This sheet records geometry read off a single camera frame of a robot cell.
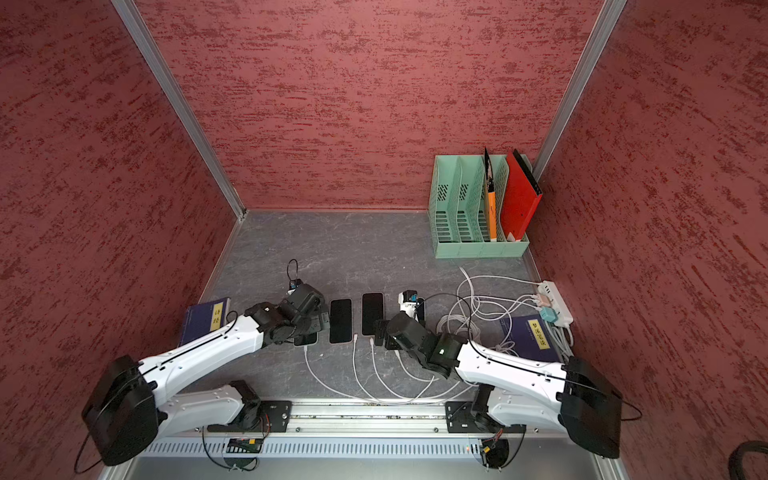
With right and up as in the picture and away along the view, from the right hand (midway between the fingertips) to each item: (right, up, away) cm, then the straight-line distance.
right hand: (388, 331), depth 80 cm
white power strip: (+54, +2, +9) cm, 55 cm away
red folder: (+46, +40, +20) cm, 64 cm away
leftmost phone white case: (-23, -4, +5) cm, 24 cm away
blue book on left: (-57, +1, +9) cm, 58 cm away
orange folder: (+31, +38, +6) cm, 49 cm away
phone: (-5, +3, +12) cm, 13 cm away
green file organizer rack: (+28, +37, +37) cm, 59 cm away
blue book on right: (+43, -4, +7) cm, 44 cm away
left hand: (-22, +1, +3) cm, 22 cm away
